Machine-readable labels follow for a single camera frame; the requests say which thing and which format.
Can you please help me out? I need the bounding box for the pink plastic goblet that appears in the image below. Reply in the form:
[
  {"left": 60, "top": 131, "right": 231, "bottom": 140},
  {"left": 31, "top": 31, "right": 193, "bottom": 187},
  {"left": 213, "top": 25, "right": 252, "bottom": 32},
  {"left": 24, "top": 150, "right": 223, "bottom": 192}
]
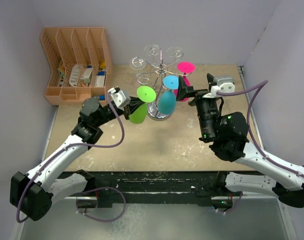
[{"left": 173, "top": 61, "right": 196, "bottom": 103}]

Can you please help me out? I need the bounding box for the colourful booklet in organizer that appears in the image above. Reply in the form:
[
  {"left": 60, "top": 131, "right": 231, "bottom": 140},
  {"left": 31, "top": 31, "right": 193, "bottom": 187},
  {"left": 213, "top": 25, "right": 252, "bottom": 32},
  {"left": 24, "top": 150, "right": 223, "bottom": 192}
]
[{"left": 57, "top": 61, "right": 65, "bottom": 87}]

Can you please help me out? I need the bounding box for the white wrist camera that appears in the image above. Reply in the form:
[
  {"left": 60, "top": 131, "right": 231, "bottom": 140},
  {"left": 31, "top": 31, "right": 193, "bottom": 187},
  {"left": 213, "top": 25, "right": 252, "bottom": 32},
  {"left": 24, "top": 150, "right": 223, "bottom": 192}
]
[
  {"left": 203, "top": 76, "right": 236, "bottom": 98},
  {"left": 108, "top": 87, "right": 131, "bottom": 110}
]

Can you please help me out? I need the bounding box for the chrome wine glass rack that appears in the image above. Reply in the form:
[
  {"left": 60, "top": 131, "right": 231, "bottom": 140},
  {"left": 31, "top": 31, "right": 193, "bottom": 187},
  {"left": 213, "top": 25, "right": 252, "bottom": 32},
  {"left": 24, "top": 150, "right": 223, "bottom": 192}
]
[{"left": 137, "top": 50, "right": 184, "bottom": 121}]

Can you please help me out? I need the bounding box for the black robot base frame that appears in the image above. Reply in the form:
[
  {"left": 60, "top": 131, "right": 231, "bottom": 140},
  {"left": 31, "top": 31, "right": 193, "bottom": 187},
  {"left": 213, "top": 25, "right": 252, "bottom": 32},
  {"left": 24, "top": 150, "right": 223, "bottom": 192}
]
[{"left": 75, "top": 170, "right": 241, "bottom": 208}]

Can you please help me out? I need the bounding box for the blue plastic goblet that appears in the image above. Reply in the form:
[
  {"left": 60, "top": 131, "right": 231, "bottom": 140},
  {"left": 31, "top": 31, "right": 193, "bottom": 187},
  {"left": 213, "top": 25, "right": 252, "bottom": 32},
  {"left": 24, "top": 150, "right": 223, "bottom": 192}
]
[{"left": 157, "top": 75, "right": 179, "bottom": 115}]

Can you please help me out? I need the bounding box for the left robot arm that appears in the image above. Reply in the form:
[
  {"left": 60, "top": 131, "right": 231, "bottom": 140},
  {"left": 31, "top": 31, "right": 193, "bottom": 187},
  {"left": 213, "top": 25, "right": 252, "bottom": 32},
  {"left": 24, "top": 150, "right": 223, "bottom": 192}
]
[{"left": 9, "top": 92, "right": 145, "bottom": 224}]

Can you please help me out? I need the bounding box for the tall clear flute glass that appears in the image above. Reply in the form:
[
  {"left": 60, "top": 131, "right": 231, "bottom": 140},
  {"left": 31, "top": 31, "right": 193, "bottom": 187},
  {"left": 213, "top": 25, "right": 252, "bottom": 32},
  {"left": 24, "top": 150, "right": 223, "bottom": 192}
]
[{"left": 129, "top": 56, "right": 146, "bottom": 81}]

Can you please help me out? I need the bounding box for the white green small box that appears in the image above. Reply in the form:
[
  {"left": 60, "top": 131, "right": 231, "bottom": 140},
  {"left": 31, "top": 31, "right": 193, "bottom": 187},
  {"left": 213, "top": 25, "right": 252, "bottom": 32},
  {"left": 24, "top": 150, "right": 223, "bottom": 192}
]
[{"left": 80, "top": 67, "right": 93, "bottom": 84}]

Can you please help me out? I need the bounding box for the white oval label card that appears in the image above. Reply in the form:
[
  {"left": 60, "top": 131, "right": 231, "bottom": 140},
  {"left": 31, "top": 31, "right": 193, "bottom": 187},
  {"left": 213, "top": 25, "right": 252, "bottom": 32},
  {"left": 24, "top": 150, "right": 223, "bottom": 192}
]
[{"left": 68, "top": 64, "right": 84, "bottom": 87}]

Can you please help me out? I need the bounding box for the yellow small bottle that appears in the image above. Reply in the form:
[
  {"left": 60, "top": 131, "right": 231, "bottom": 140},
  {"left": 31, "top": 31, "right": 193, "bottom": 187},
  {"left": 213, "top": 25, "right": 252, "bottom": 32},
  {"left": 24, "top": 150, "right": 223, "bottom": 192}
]
[{"left": 99, "top": 60, "right": 106, "bottom": 69}]

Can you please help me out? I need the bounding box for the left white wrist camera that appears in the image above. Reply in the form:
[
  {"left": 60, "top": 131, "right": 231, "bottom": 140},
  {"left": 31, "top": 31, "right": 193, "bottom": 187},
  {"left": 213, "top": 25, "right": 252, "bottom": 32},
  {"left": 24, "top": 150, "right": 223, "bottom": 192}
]
[{"left": 108, "top": 87, "right": 131, "bottom": 110}]

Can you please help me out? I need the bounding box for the peach plastic file organizer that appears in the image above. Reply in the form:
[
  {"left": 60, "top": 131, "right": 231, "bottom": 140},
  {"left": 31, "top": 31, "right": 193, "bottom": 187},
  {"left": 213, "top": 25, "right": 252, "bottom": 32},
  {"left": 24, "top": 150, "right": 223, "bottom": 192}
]
[{"left": 40, "top": 27, "right": 113, "bottom": 106}]

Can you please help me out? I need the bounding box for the aluminium rail frame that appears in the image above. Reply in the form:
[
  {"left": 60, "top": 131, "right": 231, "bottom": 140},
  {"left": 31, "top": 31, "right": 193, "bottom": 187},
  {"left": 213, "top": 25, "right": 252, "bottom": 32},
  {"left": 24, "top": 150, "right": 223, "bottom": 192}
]
[{"left": 10, "top": 65, "right": 299, "bottom": 240}]

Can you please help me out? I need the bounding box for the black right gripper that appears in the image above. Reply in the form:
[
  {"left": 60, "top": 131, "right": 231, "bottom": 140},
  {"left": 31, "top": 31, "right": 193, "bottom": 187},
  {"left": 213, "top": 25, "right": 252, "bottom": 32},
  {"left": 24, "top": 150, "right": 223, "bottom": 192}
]
[{"left": 176, "top": 75, "right": 219, "bottom": 141}]

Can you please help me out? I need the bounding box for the green plastic goblet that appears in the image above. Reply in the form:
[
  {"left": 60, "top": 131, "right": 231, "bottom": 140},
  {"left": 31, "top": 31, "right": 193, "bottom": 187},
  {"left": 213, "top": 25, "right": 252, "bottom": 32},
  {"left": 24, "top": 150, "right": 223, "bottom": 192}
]
[{"left": 129, "top": 86, "right": 156, "bottom": 124}]

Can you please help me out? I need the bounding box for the white blue small box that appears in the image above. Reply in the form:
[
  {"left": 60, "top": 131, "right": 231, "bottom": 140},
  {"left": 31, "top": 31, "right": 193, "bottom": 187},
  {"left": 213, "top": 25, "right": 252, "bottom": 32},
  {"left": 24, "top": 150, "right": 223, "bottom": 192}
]
[{"left": 94, "top": 71, "right": 106, "bottom": 88}]

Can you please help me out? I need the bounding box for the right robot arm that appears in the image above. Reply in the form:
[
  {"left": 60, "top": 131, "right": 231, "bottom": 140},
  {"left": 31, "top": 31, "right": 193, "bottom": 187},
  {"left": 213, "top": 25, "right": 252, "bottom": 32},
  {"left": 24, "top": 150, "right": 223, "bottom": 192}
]
[{"left": 176, "top": 74, "right": 304, "bottom": 208}]

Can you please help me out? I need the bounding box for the clear wine glass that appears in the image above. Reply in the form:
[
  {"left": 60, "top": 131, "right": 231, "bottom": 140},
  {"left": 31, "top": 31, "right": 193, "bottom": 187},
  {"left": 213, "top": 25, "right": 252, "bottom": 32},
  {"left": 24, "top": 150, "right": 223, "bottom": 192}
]
[
  {"left": 166, "top": 46, "right": 184, "bottom": 67},
  {"left": 144, "top": 44, "right": 161, "bottom": 67}
]

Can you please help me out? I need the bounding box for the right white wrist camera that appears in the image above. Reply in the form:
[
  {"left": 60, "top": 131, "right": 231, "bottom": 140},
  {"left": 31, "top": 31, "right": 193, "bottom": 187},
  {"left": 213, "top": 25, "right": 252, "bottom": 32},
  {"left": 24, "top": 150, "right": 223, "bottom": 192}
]
[{"left": 203, "top": 76, "right": 236, "bottom": 98}]

